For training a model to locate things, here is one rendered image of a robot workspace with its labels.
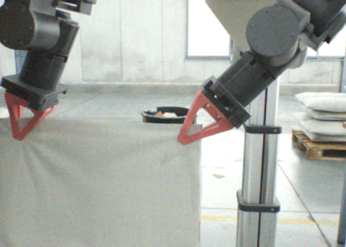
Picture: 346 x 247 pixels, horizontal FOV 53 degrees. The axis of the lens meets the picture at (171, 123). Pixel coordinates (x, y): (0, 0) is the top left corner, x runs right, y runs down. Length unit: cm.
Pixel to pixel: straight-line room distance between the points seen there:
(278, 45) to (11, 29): 31
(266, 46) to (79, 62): 869
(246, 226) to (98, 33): 797
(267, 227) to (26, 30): 96
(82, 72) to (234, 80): 861
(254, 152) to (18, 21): 82
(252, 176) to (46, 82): 76
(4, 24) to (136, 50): 820
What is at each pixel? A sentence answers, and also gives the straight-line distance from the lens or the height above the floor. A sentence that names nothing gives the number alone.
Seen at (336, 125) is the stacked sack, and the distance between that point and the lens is 395.
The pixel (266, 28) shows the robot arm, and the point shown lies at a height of 121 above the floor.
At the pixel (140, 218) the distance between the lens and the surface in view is 56.
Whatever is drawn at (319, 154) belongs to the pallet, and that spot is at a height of 6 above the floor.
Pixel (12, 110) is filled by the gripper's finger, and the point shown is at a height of 109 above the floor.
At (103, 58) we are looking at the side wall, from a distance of 885.
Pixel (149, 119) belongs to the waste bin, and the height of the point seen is 62.
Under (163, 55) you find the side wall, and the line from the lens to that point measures 856.
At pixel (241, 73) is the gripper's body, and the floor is 115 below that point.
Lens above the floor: 119
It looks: 13 degrees down
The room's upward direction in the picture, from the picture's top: straight up
